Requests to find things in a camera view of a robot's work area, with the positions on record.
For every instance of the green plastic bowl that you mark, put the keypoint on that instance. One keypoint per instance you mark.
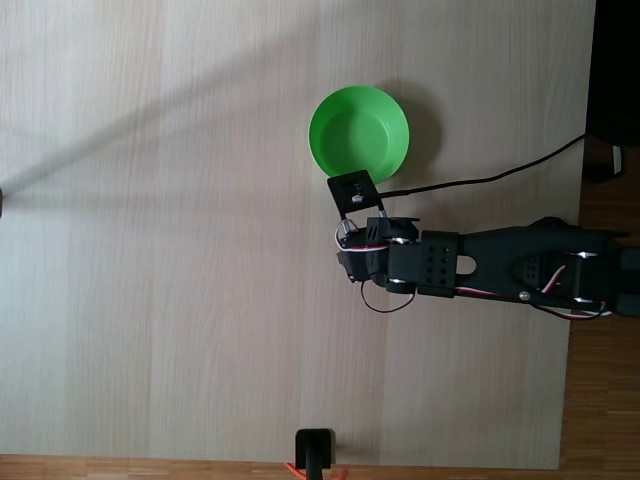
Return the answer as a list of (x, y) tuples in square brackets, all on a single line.
[(357, 132)]

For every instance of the black table clamp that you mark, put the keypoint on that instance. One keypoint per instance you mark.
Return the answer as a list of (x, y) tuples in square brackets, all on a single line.
[(315, 447)]

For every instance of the white strip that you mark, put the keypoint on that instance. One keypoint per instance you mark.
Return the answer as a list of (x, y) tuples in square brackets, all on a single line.
[(618, 160)]

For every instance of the black furniture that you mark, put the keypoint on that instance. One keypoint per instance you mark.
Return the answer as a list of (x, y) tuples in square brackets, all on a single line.
[(615, 65)]

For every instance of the black gripper camera mount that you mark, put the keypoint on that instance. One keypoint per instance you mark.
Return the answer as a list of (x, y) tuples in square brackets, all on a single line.
[(355, 192)]

